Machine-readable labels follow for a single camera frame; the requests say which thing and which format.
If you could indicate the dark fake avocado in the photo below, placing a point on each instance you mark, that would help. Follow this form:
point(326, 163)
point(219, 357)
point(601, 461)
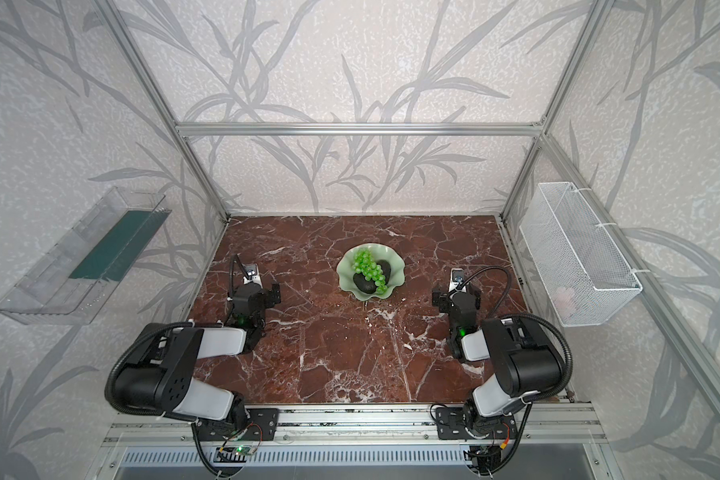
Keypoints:
point(382, 272)
point(364, 284)

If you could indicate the white ventilation grille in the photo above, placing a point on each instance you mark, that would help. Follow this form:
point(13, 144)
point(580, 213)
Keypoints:
point(368, 455)

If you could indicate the green circuit board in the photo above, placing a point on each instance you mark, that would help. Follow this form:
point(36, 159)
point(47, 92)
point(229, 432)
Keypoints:
point(240, 450)

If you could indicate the clear plastic wall bin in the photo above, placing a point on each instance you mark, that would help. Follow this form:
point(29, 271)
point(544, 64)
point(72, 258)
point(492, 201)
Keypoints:
point(70, 284)

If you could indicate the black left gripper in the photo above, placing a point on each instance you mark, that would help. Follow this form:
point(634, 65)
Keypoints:
point(273, 293)

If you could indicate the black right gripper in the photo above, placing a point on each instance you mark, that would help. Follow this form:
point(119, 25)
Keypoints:
point(438, 298)

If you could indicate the white wire mesh basket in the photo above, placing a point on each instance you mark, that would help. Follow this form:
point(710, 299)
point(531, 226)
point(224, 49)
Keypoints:
point(572, 247)

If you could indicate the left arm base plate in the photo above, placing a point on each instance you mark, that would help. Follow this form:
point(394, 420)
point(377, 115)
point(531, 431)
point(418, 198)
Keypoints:
point(256, 424)

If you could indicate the aluminium back crossbar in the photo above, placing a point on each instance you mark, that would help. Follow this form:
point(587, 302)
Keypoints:
point(192, 129)

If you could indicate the pink item in basket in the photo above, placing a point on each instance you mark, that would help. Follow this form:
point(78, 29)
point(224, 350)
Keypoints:
point(564, 301)

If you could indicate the light green wavy fruit bowl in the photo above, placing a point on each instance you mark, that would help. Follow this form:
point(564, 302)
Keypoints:
point(380, 252)

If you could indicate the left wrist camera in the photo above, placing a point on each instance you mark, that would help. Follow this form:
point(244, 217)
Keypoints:
point(251, 277)

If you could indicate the green fake grape bunch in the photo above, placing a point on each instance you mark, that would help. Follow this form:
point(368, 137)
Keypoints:
point(364, 262)

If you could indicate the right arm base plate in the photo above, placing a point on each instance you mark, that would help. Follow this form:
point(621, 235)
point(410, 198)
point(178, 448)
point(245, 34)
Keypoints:
point(453, 423)

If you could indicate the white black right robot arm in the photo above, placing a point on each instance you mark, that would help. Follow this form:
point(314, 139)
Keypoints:
point(530, 357)

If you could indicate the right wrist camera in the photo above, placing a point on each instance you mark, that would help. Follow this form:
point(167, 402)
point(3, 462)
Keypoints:
point(457, 279)

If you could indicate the aluminium frame corner post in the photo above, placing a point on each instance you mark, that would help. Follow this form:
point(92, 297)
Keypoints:
point(595, 21)

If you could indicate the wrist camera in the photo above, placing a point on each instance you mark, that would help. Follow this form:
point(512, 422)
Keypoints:
point(251, 277)
point(457, 279)

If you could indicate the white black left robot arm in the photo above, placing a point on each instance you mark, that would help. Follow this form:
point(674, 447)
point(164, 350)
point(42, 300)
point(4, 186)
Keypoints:
point(155, 376)

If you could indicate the aluminium front rail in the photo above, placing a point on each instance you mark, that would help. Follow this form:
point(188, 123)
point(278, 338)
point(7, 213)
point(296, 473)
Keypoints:
point(363, 424)

